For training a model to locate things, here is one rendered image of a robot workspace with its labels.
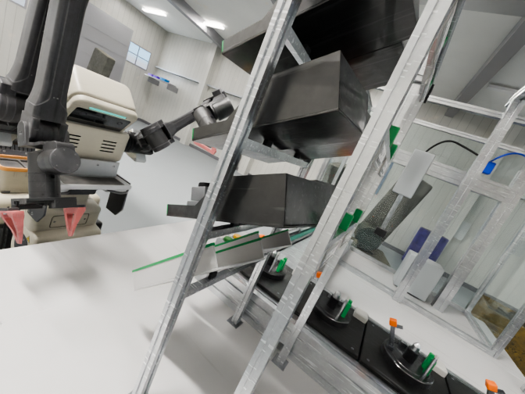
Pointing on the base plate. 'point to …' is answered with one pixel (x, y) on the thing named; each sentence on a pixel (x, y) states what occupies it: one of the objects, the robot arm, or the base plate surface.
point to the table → (81, 266)
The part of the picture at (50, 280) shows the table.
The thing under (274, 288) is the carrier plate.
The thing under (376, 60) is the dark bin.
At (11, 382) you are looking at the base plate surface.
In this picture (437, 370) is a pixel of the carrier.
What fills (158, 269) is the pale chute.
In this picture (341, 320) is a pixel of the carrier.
